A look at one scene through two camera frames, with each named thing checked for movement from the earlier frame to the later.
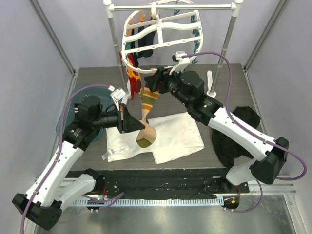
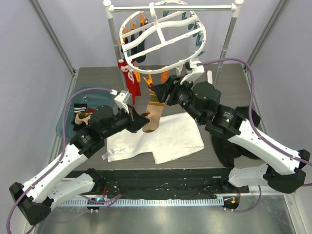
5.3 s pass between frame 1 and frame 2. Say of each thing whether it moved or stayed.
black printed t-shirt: stayed
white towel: stayed
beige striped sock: moved
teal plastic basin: stayed
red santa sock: moved
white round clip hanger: stayed
